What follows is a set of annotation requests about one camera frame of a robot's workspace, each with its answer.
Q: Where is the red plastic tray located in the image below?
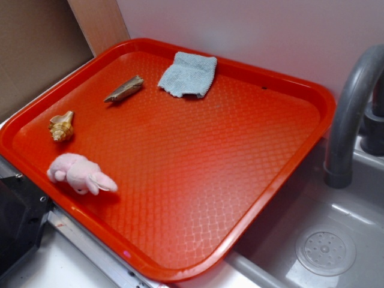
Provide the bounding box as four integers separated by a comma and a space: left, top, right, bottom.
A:
1, 39, 335, 283

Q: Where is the light wooden board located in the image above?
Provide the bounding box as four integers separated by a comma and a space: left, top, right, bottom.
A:
68, 0, 130, 56

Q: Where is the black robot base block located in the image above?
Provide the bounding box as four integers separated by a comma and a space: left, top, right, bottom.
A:
1, 173, 52, 279

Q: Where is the aluminium rail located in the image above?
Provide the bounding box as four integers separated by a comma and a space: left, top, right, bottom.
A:
1, 158, 161, 287

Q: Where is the dark grey faucet knob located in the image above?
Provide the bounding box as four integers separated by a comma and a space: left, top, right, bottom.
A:
361, 76, 383, 156

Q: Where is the light blue knitted cloth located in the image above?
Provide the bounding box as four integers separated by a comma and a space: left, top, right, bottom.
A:
158, 52, 218, 99

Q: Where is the grey plastic sink basin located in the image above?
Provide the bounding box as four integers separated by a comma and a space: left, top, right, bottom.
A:
227, 142, 383, 287

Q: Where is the grey curved faucet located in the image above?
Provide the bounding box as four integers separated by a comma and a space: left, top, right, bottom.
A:
324, 44, 383, 188

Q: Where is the pink plush bunny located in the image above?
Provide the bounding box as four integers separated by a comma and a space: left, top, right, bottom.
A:
47, 153, 118, 196

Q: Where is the round sink drain strainer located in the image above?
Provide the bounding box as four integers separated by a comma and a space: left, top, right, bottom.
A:
295, 225, 356, 277

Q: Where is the brown driftwood piece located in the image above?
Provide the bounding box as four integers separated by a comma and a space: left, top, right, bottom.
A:
103, 75, 144, 103

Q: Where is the tan spiral seashell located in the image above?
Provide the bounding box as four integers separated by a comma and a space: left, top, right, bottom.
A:
48, 111, 74, 143

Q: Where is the cardboard panel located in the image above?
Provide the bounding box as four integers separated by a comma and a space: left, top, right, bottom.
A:
1, 1, 93, 121

